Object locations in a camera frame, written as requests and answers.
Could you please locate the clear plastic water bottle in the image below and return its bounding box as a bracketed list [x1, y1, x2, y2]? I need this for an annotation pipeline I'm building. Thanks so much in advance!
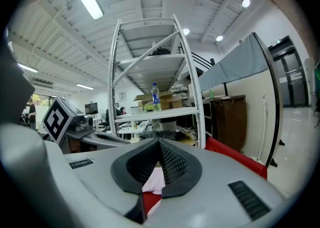
[151, 83, 163, 112]

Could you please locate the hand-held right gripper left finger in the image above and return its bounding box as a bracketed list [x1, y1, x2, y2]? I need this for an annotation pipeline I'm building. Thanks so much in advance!
[44, 137, 161, 223]

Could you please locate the grey draped cloth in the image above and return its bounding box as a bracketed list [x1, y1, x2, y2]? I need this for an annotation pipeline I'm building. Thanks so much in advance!
[197, 32, 270, 92]

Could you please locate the white office desk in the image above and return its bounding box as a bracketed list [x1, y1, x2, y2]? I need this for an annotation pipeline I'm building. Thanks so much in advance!
[117, 121, 151, 139]

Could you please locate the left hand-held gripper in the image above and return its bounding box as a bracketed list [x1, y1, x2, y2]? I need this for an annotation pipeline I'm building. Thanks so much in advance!
[42, 95, 131, 154]

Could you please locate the dark storage bin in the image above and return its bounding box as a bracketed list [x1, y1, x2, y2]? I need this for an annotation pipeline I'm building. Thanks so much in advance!
[211, 94, 248, 153]

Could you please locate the pink robe garment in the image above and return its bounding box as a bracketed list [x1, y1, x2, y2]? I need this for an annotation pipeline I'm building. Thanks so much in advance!
[141, 166, 166, 196]

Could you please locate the red cloth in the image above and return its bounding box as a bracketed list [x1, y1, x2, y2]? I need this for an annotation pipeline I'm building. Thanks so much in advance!
[141, 136, 268, 217]

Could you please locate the black computer monitor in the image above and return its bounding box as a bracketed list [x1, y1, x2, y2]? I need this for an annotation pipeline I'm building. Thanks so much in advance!
[84, 101, 99, 116]

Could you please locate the brown cardboard box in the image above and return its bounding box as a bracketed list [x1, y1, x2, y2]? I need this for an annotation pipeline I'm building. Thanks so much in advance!
[133, 91, 183, 112]

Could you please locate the black garbage bag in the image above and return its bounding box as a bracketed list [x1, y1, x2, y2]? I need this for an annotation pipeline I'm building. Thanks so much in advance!
[149, 46, 172, 56]

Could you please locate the black glass double door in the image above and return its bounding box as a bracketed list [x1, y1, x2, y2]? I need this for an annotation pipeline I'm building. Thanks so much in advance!
[267, 34, 311, 109]

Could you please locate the black office chair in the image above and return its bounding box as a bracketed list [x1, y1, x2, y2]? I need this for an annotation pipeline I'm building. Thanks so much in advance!
[98, 108, 112, 133]

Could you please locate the black staircase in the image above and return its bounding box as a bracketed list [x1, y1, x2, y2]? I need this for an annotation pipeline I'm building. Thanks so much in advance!
[191, 51, 216, 70]

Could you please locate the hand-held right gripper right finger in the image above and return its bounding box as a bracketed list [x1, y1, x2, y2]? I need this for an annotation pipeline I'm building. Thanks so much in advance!
[146, 137, 286, 228]

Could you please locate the white pole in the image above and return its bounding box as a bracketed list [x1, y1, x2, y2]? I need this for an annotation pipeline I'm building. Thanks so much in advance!
[251, 94, 268, 164]

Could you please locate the white air conditioner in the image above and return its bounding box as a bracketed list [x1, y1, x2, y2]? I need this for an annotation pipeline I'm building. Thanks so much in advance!
[31, 79, 55, 90]

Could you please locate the beige partition wall panel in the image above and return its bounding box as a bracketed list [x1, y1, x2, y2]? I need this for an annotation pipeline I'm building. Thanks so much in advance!
[188, 31, 285, 169]

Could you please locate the white metal shelf rack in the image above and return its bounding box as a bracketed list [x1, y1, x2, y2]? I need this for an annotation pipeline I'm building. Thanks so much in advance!
[107, 13, 206, 149]

